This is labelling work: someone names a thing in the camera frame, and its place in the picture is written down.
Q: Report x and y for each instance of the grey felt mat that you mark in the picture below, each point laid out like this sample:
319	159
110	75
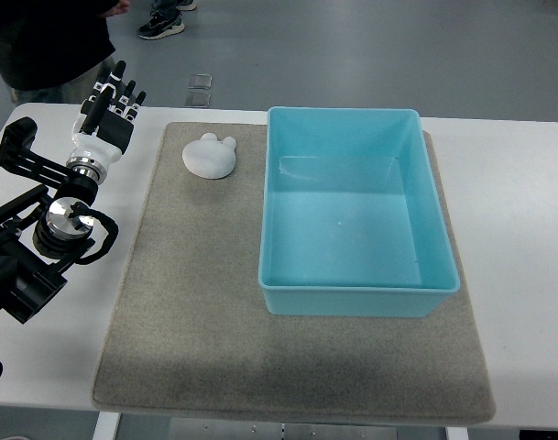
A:
191	335

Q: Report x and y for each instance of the floor metal plate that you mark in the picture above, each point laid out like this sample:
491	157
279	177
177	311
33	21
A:
196	99
200	81

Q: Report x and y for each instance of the blue plastic box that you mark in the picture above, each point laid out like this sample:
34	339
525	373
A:
352	221

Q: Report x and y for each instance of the white table leg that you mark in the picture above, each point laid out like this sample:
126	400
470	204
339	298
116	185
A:
106	427

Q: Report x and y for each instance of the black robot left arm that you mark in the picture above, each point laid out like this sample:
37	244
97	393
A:
46	230

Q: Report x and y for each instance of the black sneaker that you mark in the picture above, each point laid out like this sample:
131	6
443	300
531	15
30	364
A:
160	26

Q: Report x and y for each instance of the metal table crossbar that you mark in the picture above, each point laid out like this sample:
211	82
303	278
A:
219	429

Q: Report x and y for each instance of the lower floor metal plate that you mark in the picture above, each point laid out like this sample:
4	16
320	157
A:
196	99

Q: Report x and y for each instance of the upper floor metal plate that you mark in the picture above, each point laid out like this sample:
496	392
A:
200	81

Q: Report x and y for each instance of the white bunny toy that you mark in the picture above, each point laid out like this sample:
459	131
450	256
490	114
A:
209	157

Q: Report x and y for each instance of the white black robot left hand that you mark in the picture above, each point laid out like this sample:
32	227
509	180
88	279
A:
104	127

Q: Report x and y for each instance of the person in black clothes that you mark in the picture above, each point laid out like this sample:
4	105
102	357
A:
52	51

